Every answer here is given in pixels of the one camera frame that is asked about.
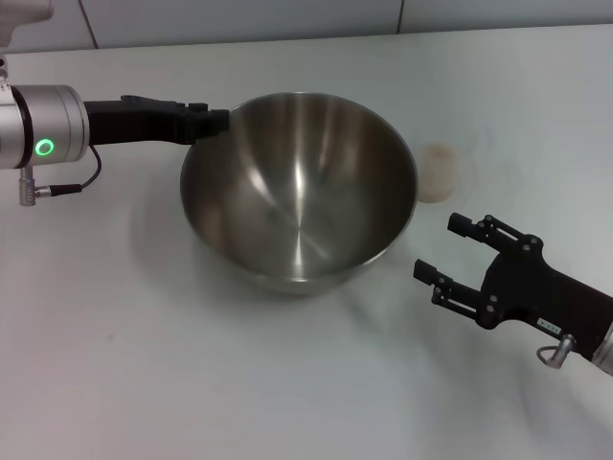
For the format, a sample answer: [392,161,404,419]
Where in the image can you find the transparent plastic measuring cup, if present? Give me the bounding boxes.
[417,138,483,206]

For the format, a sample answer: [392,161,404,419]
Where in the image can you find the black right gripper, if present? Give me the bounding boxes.
[413,213,613,361]

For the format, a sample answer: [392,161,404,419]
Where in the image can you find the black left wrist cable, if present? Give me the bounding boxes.
[17,146,102,207]

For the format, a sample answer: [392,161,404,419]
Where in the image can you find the right wrist cable with plug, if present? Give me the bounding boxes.
[535,333,579,370]

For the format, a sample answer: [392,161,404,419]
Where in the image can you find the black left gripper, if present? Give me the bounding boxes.
[83,94,231,148]

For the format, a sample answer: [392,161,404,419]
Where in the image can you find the stainless steel mixing bowl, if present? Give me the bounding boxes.
[179,90,420,297]

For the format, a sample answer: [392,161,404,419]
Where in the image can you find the white rice grains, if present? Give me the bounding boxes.
[421,142,464,202]

